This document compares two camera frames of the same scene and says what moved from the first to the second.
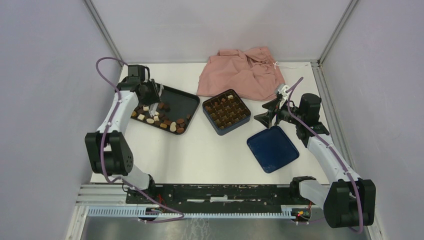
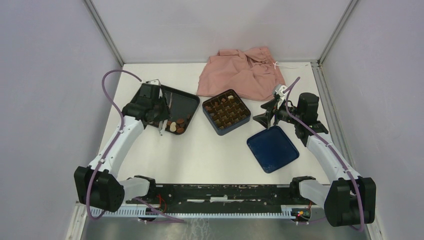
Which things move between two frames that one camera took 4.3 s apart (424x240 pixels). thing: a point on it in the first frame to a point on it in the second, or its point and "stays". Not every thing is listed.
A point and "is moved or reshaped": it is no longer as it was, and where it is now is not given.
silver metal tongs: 158,88 is moved or reshaped
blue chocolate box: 226,111 stays
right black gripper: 266,118 stays
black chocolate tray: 176,109 stays
